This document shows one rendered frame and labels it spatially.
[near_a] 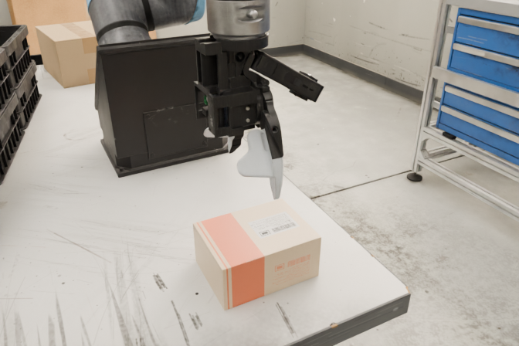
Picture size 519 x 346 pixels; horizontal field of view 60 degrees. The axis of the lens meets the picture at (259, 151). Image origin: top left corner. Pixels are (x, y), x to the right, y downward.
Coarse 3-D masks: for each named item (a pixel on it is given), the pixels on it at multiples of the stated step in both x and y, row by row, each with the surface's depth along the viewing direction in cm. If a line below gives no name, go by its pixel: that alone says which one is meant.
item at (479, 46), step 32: (480, 32) 185; (512, 32) 171; (448, 64) 203; (480, 64) 188; (512, 64) 174; (448, 96) 207; (480, 96) 191; (448, 128) 211; (480, 128) 194; (512, 128) 181; (512, 160) 184
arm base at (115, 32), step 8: (112, 24) 97; (120, 24) 97; (128, 24) 97; (136, 24) 99; (104, 32) 97; (112, 32) 96; (120, 32) 96; (128, 32) 96; (136, 32) 97; (144, 32) 99; (104, 40) 97; (112, 40) 95; (120, 40) 95; (128, 40) 95; (136, 40) 95
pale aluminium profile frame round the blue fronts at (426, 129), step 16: (448, 16) 199; (432, 48) 206; (432, 64) 208; (432, 80) 211; (448, 80) 200; (464, 80) 192; (480, 80) 187; (432, 96) 215; (496, 96) 180; (512, 96) 174; (432, 128) 219; (416, 144) 228; (448, 144) 209; (464, 144) 204; (416, 160) 230; (432, 160) 225; (480, 160) 195; (496, 160) 190; (416, 176) 235; (448, 176) 213; (512, 176) 183; (480, 192) 198; (496, 208) 193; (512, 208) 187
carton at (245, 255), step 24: (240, 216) 71; (264, 216) 71; (288, 216) 71; (216, 240) 66; (240, 240) 66; (264, 240) 66; (288, 240) 66; (312, 240) 66; (216, 264) 62; (240, 264) 61; (264, 264) 63; (288, 264) 66; (312, 264) 68; (216, 288) 65; (240, 288) 63; (264, 288) 65
